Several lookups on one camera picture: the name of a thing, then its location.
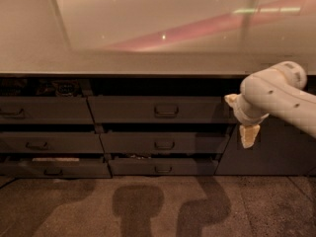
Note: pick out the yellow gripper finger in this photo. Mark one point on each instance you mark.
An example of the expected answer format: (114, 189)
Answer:
(230, 99)
(248, 134)

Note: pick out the dark grey cabinet door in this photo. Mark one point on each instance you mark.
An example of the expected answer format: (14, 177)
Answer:
(280, 149)

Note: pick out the dark item in left drawer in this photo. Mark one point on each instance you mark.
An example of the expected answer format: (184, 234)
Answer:
(66, 88)

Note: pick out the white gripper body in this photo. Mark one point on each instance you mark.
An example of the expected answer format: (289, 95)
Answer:
(242, 115)

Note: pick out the grey drawer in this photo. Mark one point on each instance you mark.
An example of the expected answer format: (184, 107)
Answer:
(84, 168)
(44, 110)
(50, 142)
(161, 109)
(163, 167)
(164, 142)

